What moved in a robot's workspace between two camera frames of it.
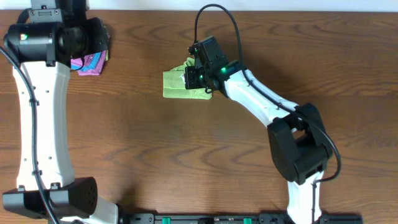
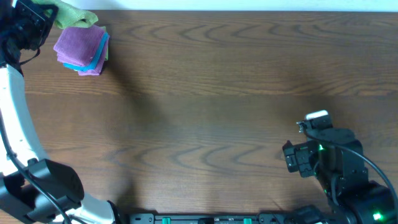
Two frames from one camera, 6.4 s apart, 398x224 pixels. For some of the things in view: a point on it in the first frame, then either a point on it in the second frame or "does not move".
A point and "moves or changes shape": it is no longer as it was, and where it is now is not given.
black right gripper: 190,81 -> 298,151
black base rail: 236,218 does not move
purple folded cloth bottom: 97,71 does not move
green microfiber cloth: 174,84 moves or changes shape
